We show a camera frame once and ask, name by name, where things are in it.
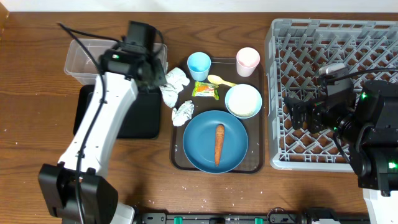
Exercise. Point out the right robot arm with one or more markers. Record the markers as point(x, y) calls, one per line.
point(367, 122)

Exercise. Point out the white tissue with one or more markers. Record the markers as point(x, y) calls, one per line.
point(176, 81)

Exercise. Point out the light blue rice bowl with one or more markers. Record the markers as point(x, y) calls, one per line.
point(243, 101)

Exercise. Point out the pink cup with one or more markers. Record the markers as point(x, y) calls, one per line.
point(247, 59)

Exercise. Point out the white paper ball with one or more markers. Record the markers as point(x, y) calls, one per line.
point(181, 115)

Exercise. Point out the grey dishwasher rack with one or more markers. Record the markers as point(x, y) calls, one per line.
point(295, 50)

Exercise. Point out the green snack wrapper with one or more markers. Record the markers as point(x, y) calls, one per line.
point(205, 90)

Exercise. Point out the orange carrot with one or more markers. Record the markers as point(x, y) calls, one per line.
point(219, 143)

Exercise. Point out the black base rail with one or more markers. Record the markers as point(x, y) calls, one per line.
point(274, 216)

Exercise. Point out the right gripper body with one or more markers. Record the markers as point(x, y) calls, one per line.
point(306, 112)

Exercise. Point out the clear plastic bin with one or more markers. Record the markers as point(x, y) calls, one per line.
point(79, 65)

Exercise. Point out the dark blue plate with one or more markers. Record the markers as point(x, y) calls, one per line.
point(199, 142)

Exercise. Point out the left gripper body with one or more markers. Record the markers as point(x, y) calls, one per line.
point(154, 78)

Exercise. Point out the light blue cup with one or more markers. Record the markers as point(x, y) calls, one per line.
point(199, 64)

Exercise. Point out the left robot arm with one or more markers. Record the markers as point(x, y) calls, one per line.
point(75, 189)

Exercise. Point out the brown serving tray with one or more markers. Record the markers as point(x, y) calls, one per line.
point(226, 69)

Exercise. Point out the black tray bin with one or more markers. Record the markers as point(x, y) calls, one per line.
point(142, 121)

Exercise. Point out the yellow plastic spoon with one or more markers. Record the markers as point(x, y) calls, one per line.
point(214, 79)

